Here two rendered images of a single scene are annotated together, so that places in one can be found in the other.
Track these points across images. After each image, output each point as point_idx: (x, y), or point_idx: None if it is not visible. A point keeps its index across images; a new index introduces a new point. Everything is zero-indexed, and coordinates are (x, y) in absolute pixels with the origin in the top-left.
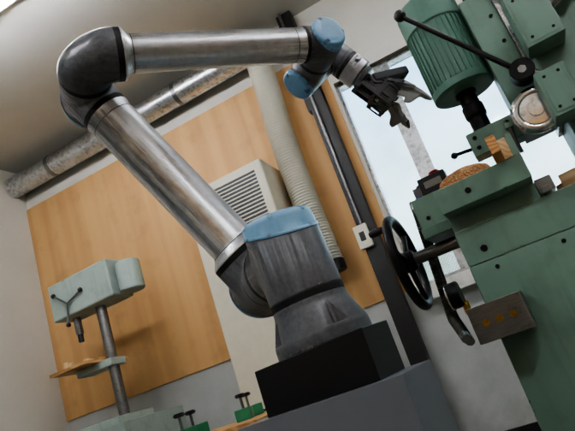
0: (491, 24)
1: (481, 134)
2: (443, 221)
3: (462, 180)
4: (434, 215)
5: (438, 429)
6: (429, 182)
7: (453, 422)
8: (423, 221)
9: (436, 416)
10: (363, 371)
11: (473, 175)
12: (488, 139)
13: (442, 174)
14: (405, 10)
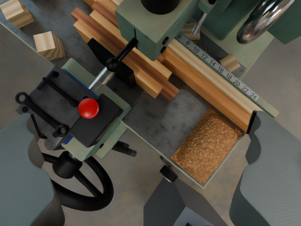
0: None
1: (173, 28)
2: (120, 136)
3: (223, 162)
4: (105, 139)
5: (215, 220)
6: (105, 132)
7: (185, 198)
8: (96, 150)
9: (211, 218)
10: None
11: (230, 153)
12: None
13: (119, 112)
14: None
